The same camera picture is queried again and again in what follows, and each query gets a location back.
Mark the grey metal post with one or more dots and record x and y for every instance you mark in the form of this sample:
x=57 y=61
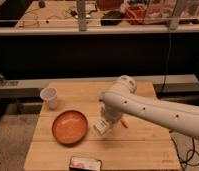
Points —
x=81 y=15

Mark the black bag on bench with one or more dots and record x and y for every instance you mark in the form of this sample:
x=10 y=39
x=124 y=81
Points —
x=111 y=18

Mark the orange basket on bench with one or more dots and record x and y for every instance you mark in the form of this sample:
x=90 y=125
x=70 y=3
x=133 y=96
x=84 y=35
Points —
x=135 y=15

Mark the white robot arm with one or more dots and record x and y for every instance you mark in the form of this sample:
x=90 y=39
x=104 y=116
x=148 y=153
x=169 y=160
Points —
x=120 y=98

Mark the orange toy carrot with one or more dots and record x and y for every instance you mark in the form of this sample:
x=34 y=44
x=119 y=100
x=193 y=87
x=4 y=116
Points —
x=124 y=122

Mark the white plastic cup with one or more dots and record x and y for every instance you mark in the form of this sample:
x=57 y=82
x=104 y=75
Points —
x=49 y=96

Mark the black and white box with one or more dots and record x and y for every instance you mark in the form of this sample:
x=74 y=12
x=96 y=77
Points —
x=84 y=164

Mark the orange ceramic bowl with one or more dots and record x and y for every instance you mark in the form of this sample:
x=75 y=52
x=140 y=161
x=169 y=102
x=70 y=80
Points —
x=70 y=127

